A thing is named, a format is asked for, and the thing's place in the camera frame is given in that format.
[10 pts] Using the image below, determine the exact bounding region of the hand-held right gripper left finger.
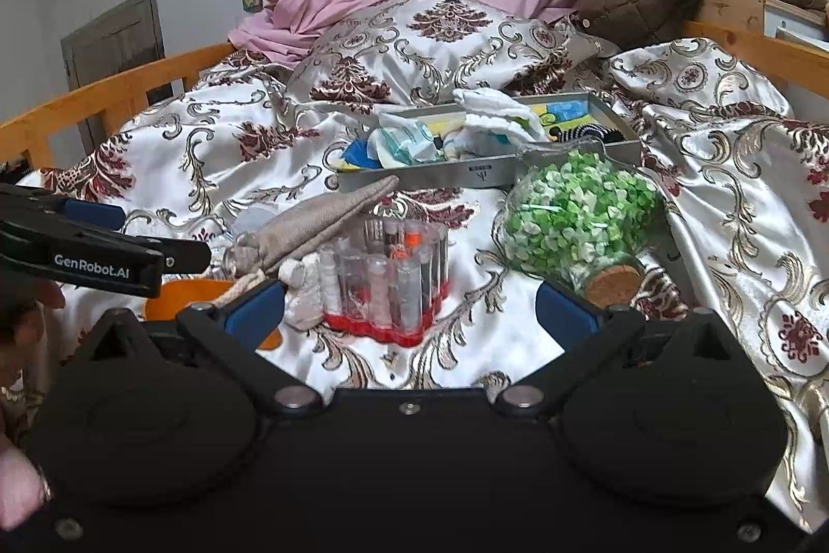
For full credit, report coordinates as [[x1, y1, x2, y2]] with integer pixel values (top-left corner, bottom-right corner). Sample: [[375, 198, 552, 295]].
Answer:
[[71, 277, 323, 415]]

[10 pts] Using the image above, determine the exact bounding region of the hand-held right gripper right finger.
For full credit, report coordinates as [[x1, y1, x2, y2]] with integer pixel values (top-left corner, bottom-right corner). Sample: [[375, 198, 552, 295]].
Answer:
[[498, 280, 753, 416]]

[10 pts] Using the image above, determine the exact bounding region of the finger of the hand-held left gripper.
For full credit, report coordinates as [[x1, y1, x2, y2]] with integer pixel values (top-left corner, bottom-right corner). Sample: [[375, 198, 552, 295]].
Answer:
[[0, 183, 128, 234], [113, 237, 212, 274]]

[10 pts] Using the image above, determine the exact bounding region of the plain white sock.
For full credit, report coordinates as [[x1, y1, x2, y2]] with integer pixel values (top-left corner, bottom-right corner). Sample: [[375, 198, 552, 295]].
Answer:
[[446, 129, 520, 163]]

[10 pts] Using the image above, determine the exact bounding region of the grey metal tray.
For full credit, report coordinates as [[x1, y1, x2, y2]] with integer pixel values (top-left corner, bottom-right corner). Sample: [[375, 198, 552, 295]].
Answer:
[[336, 90, 644, 195]]

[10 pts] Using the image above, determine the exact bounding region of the person's left hand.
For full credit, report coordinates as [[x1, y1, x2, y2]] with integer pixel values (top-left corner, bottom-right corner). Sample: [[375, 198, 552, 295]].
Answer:
[[0, 278, 66, 528]]

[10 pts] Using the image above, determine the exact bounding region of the orange bowl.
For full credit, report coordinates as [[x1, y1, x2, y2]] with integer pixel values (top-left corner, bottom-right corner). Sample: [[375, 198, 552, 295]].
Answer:
[[143, 279, 283, 350]]

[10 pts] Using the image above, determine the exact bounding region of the small white cloth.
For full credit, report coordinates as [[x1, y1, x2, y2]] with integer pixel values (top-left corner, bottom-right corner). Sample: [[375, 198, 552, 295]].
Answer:
[[278, 254, 325, 331]]

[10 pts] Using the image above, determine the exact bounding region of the beige knit pouch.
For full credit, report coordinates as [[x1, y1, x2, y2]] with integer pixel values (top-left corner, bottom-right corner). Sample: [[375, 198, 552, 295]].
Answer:
[[223, 175, 401, 295]]

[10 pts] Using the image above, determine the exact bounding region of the glass jar of green paper stars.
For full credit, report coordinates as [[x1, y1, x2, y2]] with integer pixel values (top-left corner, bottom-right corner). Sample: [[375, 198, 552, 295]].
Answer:
[[498, 147, 668, 296]]

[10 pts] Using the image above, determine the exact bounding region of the red case of clear vials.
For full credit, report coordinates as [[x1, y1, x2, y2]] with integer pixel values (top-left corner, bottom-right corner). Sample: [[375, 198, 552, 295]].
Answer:
[[317, 219, 452, 347]]

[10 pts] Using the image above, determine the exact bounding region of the black and white striped sock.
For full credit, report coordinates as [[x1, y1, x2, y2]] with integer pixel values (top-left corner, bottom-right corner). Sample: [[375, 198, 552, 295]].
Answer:
[[550, 121, 626, 146]]

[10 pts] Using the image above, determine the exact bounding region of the blue cloth item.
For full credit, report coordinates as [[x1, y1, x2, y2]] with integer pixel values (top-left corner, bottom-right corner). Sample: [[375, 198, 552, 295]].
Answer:
[[342, 137, 384, 169]]

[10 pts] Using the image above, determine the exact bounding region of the patterned satin blanket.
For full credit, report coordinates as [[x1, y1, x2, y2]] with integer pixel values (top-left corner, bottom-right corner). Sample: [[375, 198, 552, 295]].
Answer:
[[0, 33, 829, 536]]

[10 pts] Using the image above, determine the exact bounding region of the white ruffled sock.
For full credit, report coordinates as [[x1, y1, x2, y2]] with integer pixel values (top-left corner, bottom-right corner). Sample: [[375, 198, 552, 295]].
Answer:
[[451, 87, 553, 143]]

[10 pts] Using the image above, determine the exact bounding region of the pale teal striped sock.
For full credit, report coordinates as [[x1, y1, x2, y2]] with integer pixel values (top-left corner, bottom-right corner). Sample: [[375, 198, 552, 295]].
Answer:
[[378, 112, 449, 166]]

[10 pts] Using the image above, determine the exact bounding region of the patterned satin pillow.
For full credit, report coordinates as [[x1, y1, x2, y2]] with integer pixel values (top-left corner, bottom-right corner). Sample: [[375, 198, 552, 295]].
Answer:
[[288, 0, 624, 108]]

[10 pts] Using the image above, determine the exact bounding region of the wooden box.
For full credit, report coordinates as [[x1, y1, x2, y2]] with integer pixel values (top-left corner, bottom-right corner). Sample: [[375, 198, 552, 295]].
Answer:
[[695, 0, 769, 39]]

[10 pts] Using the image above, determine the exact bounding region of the wooden bed frame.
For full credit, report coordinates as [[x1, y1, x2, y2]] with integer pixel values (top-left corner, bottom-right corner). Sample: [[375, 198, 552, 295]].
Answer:
[[0, 18, 829, 166]]

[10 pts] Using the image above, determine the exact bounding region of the grey wall hatch door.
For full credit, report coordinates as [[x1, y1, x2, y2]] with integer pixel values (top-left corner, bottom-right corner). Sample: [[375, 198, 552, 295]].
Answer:
[[61, 0, 176, 137]]

